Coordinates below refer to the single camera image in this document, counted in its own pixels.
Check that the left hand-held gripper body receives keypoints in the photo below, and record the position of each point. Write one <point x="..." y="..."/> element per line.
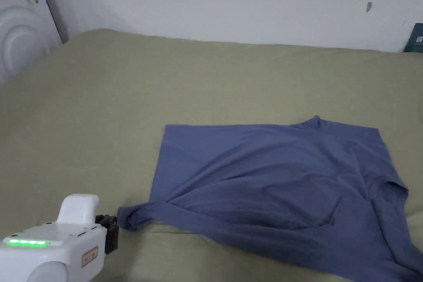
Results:
<point x="62" y="249"/>

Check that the dark blue shirt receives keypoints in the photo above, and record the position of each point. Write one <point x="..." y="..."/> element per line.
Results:
<point x="264" y="192"/>

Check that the bed with pale green sheet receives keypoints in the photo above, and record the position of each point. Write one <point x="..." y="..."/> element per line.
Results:
<point x="99" y="113"/>

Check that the white washing machine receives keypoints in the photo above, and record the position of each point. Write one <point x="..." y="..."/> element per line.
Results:
<point x="23" y="24"/>

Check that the dark box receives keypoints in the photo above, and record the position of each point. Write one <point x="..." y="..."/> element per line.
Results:
<point x="415" y="38"/>

